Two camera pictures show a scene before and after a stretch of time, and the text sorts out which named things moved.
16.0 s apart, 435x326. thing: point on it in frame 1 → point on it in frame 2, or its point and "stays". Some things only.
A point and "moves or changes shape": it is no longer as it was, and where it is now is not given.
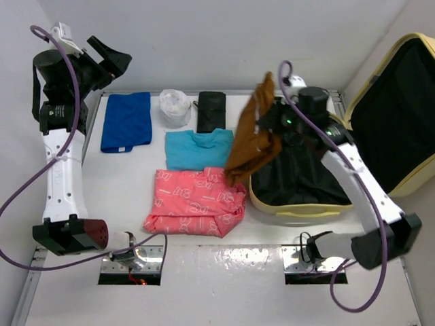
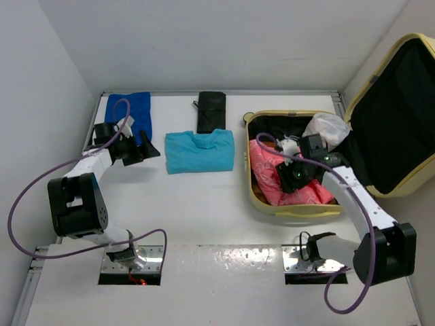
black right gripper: (271, 122) → (289, 184)
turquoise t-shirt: (192, 151) stays
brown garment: (255, 145) → (255, 192)
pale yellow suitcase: (389, 121) stays
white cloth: (176, 104) moves or changes shape
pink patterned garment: (201, 202) → (263, 164)
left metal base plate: (147, 259) stays
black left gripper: (107, 70) → (145, 150)
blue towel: (127, 122) stays
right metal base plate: (293, 262) stays
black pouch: (211, 111) stays
